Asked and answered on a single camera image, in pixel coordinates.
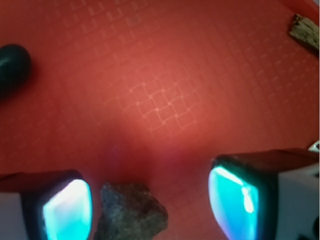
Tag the red plastic tray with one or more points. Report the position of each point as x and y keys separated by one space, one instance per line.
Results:
x=151 y=90

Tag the dark green toy pickle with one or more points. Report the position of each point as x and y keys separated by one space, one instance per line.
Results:
x=15 y=68

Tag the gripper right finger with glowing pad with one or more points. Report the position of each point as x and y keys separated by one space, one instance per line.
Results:
x=267 y=195

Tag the brown rough rock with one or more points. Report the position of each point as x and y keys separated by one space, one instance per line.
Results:
x=130 y=212

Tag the brown wood bark piece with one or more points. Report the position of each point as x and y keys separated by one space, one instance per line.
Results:
x=305 y=32

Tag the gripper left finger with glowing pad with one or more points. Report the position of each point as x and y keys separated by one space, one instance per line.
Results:
x=49 y=205

